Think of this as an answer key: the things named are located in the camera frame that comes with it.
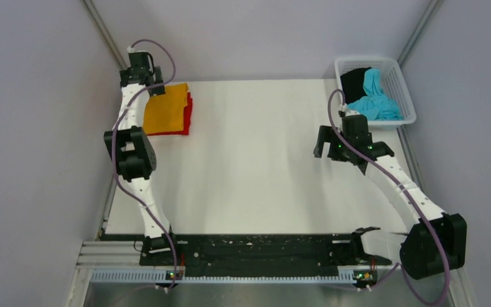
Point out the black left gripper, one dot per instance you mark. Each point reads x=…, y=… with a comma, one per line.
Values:
x=156, y=75

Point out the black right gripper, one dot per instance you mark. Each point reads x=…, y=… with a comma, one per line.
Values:
x=326, y=135

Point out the yellow t-shirt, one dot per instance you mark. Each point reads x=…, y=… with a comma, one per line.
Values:
x=167, y=110

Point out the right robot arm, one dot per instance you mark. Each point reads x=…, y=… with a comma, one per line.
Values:
x=432, y=237

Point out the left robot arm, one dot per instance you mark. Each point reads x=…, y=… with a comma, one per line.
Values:
x=133, y=157

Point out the light blue t-shirt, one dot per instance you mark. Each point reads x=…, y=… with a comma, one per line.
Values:
x=376, y=105

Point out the black t-shirt in basket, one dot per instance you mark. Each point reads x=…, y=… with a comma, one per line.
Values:
x=352, y=84

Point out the white plastic laundry basket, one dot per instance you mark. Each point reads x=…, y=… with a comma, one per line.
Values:
x=391, y=80

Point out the folded red t-shirt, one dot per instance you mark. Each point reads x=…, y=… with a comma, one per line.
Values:
x=188, y=118

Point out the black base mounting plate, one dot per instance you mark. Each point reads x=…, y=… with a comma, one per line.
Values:
x=262, y=255

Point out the aluminium front rail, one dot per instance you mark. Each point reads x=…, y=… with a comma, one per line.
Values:
x=127, y=251

